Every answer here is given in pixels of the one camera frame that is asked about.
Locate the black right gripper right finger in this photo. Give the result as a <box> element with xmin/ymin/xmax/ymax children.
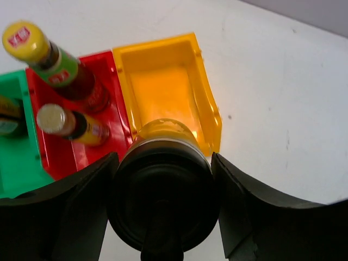
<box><xmin>211</xmin><ymin>153</ymin><xmax>347</xmax><ymax>260</ymax></box>

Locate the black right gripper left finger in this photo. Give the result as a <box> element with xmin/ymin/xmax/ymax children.
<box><xmin>1</xmin><ymin>152</ymin><xmax>119</xmax><ymax>260</ymax></box>

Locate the black lid spice jar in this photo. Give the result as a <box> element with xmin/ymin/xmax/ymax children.
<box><xmin>107</xmin><ymin>119</ymin><xmax>220</xmax><ymax>260</ymax></box>

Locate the small yellow label bottle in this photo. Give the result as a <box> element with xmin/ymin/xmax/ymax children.
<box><xmin>36</xmin><ymin>103</ymin><xmax>110</xmax><ymax>147</ymax></box>

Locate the red cap dark sauce jar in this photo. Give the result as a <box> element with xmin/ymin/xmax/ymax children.
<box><xmin>1</xmin><ymin>95</ymin><xmax>26</xmax><ymax>136</ymax></box>

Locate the yellow cap sauce bottle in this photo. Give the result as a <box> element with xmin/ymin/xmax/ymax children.
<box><xmin>2</xmin><ymin>20</ymin><xmax>110</xmax><ymax>113</ymax></box>

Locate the red plastic bin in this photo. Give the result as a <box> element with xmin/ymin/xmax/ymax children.
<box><xmin>36</xmin><ymin>51</ymin><xmax>133</xmax><ymax>181</ymax></box>

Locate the green plastic bin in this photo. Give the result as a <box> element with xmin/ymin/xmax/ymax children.
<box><xmin>1</xmin><ymin>70</ymin><xmax>54</xmax><ymax>198</ymax></box>

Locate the yellow plastic bin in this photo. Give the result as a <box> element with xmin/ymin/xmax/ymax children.
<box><xmin>113</xmin><ymin>33</ymin><xmax>222</xmax><ymax>157</ymax></box>

